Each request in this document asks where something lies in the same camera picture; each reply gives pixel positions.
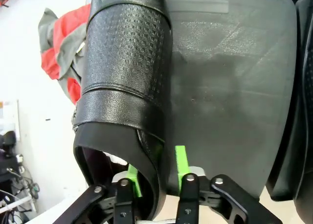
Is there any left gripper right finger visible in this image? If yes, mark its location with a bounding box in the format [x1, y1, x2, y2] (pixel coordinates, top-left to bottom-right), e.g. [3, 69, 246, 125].
[175, 145, 282, 224]

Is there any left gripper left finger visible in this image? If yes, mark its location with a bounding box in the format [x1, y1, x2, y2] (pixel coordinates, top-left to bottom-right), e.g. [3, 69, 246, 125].
[52, 164, 143, 224]

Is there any black round-toe leather shoe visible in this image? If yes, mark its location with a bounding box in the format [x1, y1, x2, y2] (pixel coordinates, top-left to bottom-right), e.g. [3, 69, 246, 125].
[72, 0, 174, 222]

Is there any black pointed-toe leather shoe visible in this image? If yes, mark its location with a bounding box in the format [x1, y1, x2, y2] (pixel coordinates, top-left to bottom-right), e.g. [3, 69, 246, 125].
[266, 0, 313, 208]

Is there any black shoe stand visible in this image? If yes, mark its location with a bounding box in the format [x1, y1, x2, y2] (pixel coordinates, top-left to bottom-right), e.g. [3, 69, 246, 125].
[160, 0, 298, 202]

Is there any red and grey jacket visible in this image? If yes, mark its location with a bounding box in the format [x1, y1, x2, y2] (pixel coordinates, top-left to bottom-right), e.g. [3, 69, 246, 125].
[38, 3, 92, 105]

